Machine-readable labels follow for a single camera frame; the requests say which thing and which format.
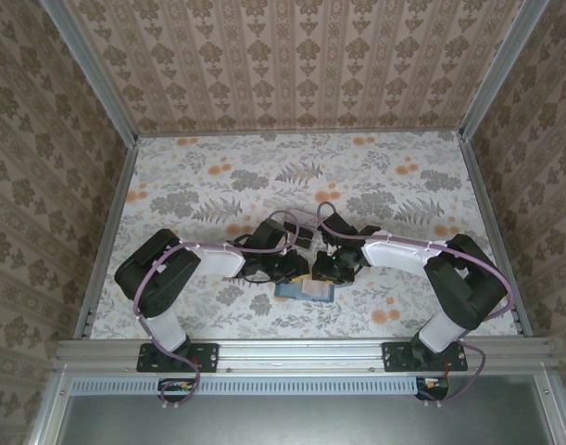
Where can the teal card holder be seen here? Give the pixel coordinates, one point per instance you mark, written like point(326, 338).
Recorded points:
point(285, 291)

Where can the pink patterned card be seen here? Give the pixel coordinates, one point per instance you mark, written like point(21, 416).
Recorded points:
point(317, 291)

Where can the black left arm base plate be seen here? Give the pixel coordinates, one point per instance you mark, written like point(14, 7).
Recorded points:
point(208, 359)

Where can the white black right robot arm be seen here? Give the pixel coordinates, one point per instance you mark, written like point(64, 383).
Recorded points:
point(393, 252)

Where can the dark green plastic card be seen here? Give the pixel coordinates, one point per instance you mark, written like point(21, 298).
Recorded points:
point(302, 237)

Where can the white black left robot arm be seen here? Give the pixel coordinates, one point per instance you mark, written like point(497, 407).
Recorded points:
point(217, 262)

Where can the aluminium side rail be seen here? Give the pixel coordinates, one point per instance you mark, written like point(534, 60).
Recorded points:
point(484, 194)
point(120, 194)

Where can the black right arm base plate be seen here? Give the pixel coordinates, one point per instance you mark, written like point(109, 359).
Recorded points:
point(393, 359)

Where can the long aluminium base rail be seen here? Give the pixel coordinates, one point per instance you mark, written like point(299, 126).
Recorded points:
point(301, 352)

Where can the grey metal panel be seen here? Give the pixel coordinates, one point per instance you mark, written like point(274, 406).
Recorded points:
point(287, 422)

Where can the aluminium frame post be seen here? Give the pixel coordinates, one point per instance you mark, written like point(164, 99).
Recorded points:
point(97, 79)
point(502, 69)

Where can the black wiring connector box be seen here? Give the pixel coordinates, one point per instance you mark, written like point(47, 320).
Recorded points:
point(431, 387)
point(176, 387)

